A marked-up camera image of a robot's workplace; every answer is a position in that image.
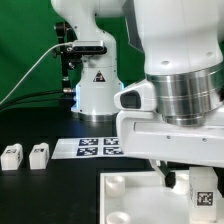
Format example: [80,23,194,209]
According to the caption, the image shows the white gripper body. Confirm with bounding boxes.
[116,111,224,168]

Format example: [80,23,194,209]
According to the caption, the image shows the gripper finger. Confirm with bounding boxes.
[150,159,176,188]

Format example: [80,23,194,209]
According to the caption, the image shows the white square tabletop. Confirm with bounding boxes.
[99,171,224,224]

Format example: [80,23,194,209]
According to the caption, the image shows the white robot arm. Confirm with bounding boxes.
[51,0,224,168]

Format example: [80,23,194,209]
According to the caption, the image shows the white marker sheet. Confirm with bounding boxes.
[52,137,124,159]

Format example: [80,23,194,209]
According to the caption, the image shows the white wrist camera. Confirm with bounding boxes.
[114,79,157,112]

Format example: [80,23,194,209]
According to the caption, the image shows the black cables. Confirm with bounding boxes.
[0,89,65,113]

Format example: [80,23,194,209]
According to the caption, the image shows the black camera stand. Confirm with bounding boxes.
[52,22,81,111]

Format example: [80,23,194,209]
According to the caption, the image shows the grey camera on stand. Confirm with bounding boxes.
[67,40,107,55]

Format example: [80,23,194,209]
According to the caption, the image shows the white camera cable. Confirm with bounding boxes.
[0,42,73,106]

